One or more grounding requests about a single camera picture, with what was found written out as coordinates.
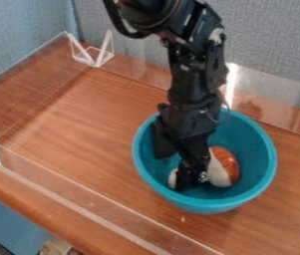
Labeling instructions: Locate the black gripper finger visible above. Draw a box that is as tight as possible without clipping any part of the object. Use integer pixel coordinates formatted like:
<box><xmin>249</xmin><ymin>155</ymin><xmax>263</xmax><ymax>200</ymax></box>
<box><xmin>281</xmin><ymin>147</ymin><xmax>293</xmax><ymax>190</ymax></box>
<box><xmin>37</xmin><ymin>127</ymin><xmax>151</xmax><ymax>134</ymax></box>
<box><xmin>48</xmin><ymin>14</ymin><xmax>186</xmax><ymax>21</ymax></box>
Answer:
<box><xmin>174</xmin><ymin>159</ymin><xmax>207</xmax><ymax>192</ymax></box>
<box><xmin>152</xmin><ymin>117</ymin><xmax>175</xmax><ymax>158</ymax></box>

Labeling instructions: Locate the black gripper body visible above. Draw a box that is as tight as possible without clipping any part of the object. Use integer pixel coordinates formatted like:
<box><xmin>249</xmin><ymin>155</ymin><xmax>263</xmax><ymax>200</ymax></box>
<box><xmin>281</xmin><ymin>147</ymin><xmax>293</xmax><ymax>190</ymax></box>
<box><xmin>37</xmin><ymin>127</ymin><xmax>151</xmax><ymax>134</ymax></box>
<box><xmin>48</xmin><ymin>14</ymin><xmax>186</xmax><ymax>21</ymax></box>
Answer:
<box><xmin>154</xmin><ymin>96</ymin><xmax>223</xmax><ymax>167</ymax></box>

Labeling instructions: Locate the white brown toy mushroom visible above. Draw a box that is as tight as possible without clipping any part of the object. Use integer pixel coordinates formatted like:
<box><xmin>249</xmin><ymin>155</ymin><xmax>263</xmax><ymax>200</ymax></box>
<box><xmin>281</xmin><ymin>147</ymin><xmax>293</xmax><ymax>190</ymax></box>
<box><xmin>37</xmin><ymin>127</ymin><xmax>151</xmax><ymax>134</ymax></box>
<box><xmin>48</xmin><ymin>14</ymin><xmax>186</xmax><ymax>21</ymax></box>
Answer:
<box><xmin>166</xmin><ymin>146</ymin><xmax>239</xmax><ymax>190</ymax></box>

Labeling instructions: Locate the blue plastic bowl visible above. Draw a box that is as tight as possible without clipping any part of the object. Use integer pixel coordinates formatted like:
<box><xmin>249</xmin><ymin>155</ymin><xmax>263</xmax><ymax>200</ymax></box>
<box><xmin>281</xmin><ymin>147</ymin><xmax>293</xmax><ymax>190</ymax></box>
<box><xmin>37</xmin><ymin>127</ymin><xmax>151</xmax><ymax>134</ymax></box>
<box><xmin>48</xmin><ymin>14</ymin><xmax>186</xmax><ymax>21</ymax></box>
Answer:
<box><xmin>132</xmin><ymin>109</ymin><xmax>278</xmax><ymax>214</ymax></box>

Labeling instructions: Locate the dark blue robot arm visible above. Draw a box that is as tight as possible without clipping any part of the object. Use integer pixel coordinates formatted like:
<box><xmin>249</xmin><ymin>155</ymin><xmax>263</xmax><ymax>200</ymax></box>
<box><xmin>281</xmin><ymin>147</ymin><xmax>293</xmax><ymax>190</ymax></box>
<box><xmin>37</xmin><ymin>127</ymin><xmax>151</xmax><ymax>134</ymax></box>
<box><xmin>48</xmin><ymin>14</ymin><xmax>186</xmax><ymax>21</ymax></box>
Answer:
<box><xmin>103</xmin><ymin>0</ymin><xmax>227</xmax><ymax>191</ymax></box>

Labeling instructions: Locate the clear acrylic back barrier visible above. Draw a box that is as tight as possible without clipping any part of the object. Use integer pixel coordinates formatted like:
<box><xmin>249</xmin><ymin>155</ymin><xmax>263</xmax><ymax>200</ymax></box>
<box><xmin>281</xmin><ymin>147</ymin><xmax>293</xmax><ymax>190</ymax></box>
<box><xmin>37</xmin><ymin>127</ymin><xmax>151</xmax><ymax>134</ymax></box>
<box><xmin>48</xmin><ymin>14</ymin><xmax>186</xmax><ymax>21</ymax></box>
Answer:
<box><xmin>103</xmin><ymin>32</ymin><xmax>300</xmax><ymax>134</ymax></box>

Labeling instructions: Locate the clear acrylic barrier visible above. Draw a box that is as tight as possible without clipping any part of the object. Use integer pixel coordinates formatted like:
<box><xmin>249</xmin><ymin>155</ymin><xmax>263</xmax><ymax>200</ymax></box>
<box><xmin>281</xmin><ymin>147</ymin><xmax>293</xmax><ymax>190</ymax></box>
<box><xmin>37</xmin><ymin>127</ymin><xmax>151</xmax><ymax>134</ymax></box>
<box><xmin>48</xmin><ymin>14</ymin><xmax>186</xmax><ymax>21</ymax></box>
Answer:
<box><xmin>0</xmin><ymin>145</ymin><xmax>222</xmax><ymax>255</ymax></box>
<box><xmin>0</xmin><ymin>31</ymin><xmax>87</xmax><ymax>136</ymax></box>
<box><xmin>103</xmin><ymin>32</ymin><xmax>300</xmax><ymax>134</ymax></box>

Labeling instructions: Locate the clear acrylic left barrier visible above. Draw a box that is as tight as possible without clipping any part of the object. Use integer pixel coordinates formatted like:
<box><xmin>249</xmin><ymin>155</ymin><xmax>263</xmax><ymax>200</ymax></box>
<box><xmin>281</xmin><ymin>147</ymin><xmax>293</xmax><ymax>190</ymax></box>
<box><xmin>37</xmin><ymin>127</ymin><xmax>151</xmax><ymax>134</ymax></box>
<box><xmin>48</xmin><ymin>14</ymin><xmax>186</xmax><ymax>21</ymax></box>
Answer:
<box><xmin>0</xmin><ymin>31</ymin><xmax>87</xmax><ymax>136</ymax></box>

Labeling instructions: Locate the clear acrylic front barrier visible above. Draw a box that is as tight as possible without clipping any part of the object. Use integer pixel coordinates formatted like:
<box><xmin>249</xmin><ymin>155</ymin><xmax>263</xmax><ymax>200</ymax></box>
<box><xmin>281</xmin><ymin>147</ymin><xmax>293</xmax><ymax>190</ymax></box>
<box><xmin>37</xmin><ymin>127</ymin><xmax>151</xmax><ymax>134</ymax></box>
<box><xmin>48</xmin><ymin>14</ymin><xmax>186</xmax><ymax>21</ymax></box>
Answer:
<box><xmin>0</xmin><ymin>145</ymin><xmax>222</xmax><ymax>255</ymax></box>

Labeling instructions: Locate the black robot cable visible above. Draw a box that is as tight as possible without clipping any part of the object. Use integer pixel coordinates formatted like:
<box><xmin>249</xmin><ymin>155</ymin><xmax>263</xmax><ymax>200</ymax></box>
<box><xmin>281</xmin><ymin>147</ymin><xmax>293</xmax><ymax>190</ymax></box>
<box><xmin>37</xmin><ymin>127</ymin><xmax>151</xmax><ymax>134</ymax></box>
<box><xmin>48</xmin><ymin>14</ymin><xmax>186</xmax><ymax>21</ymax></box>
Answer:
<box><xmin>199</xmin><ymin>91</ymin><xmax>231</xmax><ymax>126</ymax></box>

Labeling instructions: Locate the clear acrylic corner bracket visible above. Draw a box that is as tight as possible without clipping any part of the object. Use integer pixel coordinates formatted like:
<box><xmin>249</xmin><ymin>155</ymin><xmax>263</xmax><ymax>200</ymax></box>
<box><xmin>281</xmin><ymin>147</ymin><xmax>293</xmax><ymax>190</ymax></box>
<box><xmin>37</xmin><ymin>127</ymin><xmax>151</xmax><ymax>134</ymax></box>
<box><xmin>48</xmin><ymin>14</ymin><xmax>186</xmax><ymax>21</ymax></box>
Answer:
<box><xmin>65</xmin><ymin>31</ymin><xmax>115</xmax><ymax>68</ymax></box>

